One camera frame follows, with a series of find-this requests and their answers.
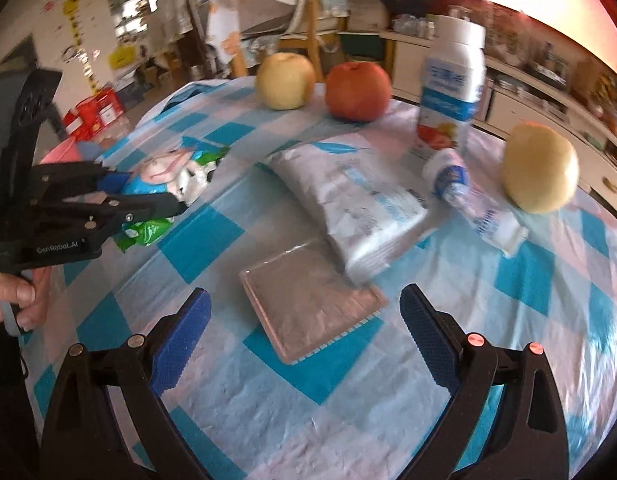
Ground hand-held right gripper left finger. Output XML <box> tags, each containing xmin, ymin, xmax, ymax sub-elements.
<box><xmin>41</xmin><ymin>287</ymin><xmax>212</xmax><ymax>480</ymax></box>

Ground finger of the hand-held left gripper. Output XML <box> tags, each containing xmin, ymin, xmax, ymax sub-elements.
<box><xmin>63</xmin><ymin>191</ymin><xmax>188</xmax><ymax>242</ymax></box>
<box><xmin>31</xmin><ymin>161</ymin><xmax>135</xmax><ymax>202</ymax></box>

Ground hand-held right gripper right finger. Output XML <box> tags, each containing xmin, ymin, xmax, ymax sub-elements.
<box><xmin>399</xmin><ymin>283</ymin><xmax>571</xmax><ymax>480</ymax></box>

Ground green white snack wrapper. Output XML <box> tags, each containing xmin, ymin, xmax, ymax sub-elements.
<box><xmin>117</xmin><ymin>146</ymin><xmax>230</xmax><ymax>254</ymax></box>

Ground pink plastic bucket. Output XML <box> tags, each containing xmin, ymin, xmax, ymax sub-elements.
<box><xmin>38</xmin><ymin>138</ymin><xmax>105</xmax><ymax>166</ymax></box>

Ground silver foil packet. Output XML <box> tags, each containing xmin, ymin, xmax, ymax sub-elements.
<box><xmin>238</xmin><ymin>240</ymin><xmax>390</xmax><ymax>365</ymax></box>

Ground person's left forearm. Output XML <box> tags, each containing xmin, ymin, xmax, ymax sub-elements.
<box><xmin>0</xmin><ymin>322</ymin><xmax>42</xmax><ymax>480</ymax></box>

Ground person's left hand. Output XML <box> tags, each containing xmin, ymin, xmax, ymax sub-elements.
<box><xmin>0</xmin><ymin>265</ymin><xmax>52</xmax><ymax>332</ymax></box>

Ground red plastic crate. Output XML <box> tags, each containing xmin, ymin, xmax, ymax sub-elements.
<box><xmin>62</xmin><ymin>87</ymin><xmax>124</xmax><ymax>142</ymax></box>

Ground blue white checked tablecloth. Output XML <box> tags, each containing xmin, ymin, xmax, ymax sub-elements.
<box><xmin>21</xmin><ymin>77</ymin><xmax>617</xmax><ymax>480</ymax></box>

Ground small white blue bottle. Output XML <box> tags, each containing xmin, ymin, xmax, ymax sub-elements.
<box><xmin>421</xmin><ymin>148</ymin><xmax>530</xmax><ymax>259</ymax></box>

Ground white tissue pack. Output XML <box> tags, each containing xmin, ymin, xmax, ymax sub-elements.
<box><xmin>265</xmin><ymin>141</ymin><xmax>430</xmax><ymax>287</ymax></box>

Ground round yellow pear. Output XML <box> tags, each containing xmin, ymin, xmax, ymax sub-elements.
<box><xmin>255</xmin><ymin>52</ymin><xmax>317</xmax><ymax>111</ymax></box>

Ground oval yellow pear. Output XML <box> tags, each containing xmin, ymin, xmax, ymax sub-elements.
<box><xmin>501</xmin><ymin>120</ymin><xmax>580</xmax><ymax>215</ymax></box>

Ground wooden easel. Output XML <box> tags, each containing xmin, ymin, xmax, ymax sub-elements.
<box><xmin>227</xmin><ymin>0</ymin><xmax>350</xmax><ymax>79</ymax></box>

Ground red apple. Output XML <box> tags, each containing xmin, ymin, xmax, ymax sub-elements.
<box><xmin>324</xmin><ymin>61</ymin><xmax>393</xmax><ymax>123</ymax></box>

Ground tall white yogurt bottle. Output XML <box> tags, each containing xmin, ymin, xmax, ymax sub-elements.
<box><xmin>417</xmin><ymin>15</ymin><xmax>487</xmax><ymax>154</ymax></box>

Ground cluster of small jars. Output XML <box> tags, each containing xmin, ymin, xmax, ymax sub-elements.
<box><xmin>392</xmin><ymin>14</ymin><xmax>437</xmax><ymax>40</ymax></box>

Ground yellow wall stickers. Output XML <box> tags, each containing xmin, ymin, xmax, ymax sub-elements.
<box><xmin>43</xmin><ymin>0</ymin><xmax>120</xmax><ymax>97</ymax></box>

